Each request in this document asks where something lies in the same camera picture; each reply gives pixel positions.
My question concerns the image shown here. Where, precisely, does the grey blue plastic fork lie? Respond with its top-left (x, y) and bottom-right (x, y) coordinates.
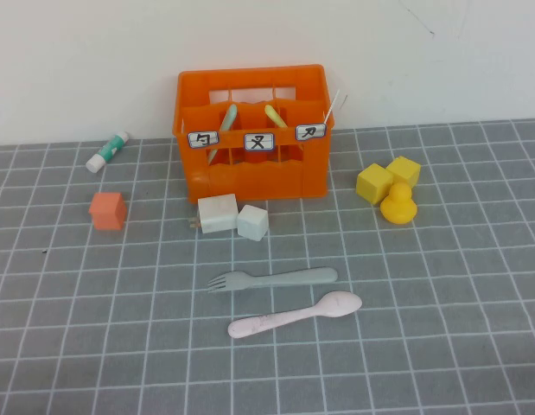
top-left (207, 266), bottom-right (339, 294)

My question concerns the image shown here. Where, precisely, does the pink plastic spoon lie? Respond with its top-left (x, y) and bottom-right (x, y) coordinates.
top-left (226, 290), bottom-right (363, 340)

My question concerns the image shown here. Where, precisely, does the orange plastic cutlery crate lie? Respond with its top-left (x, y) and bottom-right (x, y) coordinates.
top-left (171, 63), bottom-right (336, 205)

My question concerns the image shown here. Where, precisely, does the white cube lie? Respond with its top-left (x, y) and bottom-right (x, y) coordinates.
top-left (236, 204), bottom-right (270, 242)

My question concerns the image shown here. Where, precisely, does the white charger plug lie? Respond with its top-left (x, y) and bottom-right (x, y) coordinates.
top-left (188, 193), bottom-right (240, 235)

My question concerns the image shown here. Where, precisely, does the paper label reading fork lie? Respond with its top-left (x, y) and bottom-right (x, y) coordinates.
top-left (243, 131), bottom-right (276, 152)

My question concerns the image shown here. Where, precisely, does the paper label reading knife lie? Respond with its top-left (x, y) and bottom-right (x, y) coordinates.
top-left (295, 123), bottom-right (328, 142)

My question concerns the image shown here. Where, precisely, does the yellow plastic utensil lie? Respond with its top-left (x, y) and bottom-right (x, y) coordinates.
top-left (264, 104), bottom-right (290, 131)

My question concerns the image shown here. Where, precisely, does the light green plastic utensil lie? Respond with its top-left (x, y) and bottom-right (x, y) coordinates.
top-left (206, 103), bottom-right (239, 165)

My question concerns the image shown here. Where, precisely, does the yellow cube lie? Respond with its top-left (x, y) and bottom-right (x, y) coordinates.
top-left (386, 156), bottom-right (422, 189)
top-left (355, 163), bottom-right (396, 206)

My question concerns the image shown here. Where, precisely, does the thin white plastic knife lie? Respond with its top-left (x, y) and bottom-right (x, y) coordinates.
top-left (322, 88), bottom-right (342, 125)

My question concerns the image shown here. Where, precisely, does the yellow rubber duck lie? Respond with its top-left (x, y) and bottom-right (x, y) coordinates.
top-left (379, 182), bottom-right (418, 226)

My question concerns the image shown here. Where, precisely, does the salmon orange block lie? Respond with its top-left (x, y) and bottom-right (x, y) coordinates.
top-left (87, 191), bottom-right (128, 232)

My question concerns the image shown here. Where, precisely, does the white and green glue stick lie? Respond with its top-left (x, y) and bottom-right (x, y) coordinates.
top-left (85, 131), bottom-right (131, 174)

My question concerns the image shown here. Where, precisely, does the grey grid tablecloth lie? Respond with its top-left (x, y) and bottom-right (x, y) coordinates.
top-left (0, 117), bottom-right (535, 415)

